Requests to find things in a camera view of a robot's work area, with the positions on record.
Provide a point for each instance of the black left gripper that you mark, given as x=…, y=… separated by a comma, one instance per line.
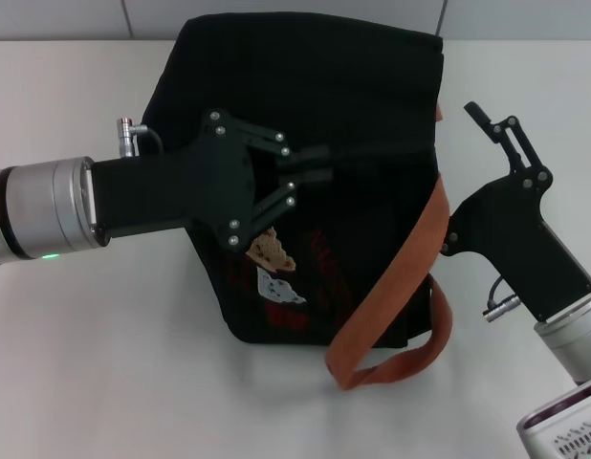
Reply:
x=181, y=191

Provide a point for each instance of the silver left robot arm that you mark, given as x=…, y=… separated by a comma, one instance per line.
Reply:
x=37, y=210

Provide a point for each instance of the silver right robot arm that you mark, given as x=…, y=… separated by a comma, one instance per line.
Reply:
x=577, y=339

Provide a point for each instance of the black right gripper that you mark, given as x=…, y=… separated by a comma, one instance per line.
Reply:
x=510, y=229

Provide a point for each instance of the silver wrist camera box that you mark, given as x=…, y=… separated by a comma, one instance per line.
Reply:
x=563, y=421

